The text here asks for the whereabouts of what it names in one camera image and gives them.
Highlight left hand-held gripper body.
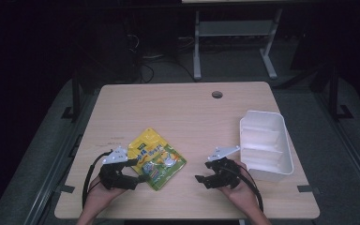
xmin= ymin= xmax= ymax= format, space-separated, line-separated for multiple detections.
xmin=98 ymin=146 xmax=139 ymax=191

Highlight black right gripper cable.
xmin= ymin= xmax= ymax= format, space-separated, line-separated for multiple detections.
xmin=228 ymin=164 xmax=264 ymax=213

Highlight yellow snack packet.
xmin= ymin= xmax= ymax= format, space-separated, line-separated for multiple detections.
xmin=127 ymin=127 xmax=188 ymax=192

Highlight white plastic bin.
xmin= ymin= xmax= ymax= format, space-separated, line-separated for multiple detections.
xmin=238 ymin=109 xmax=295 ymax=183

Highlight grey tape strip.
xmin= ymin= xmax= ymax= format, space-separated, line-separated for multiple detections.
xmin=59 ymin=184 xmax=76 ymax=194
xmin=296 ymin=184 xmax=322 ymax=194

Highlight black floor cables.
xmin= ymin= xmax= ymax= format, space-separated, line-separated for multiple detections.
xmin=127 ymin=33 xmax=199 ymax=84

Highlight person's left hand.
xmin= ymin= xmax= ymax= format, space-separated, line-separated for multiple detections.
xmin=84 ymin=175 xmax=129 ymax=218

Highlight white metal desk frame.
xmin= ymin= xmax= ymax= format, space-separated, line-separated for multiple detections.
xmin=181 ymin=0 xmax=285 ymax=82

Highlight black metal stand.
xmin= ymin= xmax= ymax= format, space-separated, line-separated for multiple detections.
xmin=60 ymin=70 xmax=83 ymax=124
xmin=323 ymin=64 xmax=354 ymax=122

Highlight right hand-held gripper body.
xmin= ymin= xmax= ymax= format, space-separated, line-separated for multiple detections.
xmin=206 ymin=145 xmax=242 ymax=190

